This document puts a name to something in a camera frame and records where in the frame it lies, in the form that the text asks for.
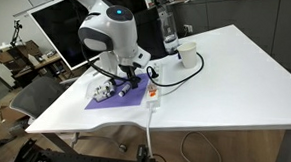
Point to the brown cardboard box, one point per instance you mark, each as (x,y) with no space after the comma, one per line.
(28,48)

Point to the white-framed monitor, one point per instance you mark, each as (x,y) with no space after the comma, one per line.
(54,29)

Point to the white power strip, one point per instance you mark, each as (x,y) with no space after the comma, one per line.
(153,95)

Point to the white wall socket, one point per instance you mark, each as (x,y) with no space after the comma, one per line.
(188,28)

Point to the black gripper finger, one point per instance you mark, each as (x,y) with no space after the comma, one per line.
(135,81)
(128,71)

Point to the purple mat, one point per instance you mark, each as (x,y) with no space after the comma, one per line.
(134,95)

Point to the wooden desk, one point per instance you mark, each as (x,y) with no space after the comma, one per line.
(48,61)

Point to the black coffee machine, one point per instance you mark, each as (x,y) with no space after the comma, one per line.
(154,41)

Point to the grey office chair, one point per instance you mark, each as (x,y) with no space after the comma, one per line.
(38,95)

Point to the white paper cup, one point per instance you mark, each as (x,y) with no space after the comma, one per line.
(188,55)

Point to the black tripod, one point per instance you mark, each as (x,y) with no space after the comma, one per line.
(17,31)

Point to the grey cabinet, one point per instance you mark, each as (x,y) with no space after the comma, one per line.
(249,16)

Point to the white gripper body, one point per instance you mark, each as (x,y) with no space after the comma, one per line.
(135,57)

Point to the clear water tank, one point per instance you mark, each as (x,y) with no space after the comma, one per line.
(170,29)

